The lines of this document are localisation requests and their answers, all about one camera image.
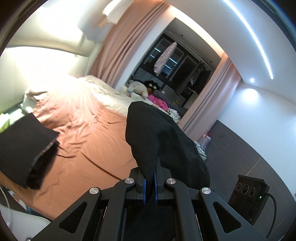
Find black pants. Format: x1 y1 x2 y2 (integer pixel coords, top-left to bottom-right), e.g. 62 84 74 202
125 101 210 203

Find orange-brown bed blanket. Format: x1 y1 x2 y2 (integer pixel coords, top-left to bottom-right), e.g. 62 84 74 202
1 92 137 219

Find red white striped bag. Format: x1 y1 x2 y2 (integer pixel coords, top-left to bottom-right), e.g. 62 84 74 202
200 132 211 150

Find floral patterned cloth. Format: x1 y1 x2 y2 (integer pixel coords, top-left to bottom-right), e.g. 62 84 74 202
167 108 181 123

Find pink knitted blanket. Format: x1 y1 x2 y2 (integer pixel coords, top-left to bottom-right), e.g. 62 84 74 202
148 94 168 111

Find pink curtain right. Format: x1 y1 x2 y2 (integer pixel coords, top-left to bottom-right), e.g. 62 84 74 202
178 55 241 140

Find pink curtain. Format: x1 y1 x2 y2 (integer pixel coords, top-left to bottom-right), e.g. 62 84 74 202
178 55 241 140
89 1 169 87

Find cream plush toy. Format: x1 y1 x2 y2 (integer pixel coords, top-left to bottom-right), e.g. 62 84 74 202
127 80 149 98

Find black plush toy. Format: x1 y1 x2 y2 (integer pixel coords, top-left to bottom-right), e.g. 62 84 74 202
144 80 160 95

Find cream bed sheet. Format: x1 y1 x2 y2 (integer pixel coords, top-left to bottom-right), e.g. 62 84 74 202
21 75 143 116

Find dark hanging clothes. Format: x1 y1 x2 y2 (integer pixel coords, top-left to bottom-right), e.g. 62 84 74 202
176 62 212 94

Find stack of folded dark clothes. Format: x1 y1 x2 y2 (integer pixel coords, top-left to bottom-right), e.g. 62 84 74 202
1 113 59 189

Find floral hanging garment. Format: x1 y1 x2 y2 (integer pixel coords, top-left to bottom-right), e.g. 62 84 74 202
154 42 177 76

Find pink curtain left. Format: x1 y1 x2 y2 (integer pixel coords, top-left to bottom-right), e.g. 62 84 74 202
89 1 169 87

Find green tissue pack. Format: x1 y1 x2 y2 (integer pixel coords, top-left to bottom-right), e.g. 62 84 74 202
0 113 10 133

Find cream padded headboard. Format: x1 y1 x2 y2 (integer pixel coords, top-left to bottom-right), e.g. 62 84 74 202
1 43 102 113

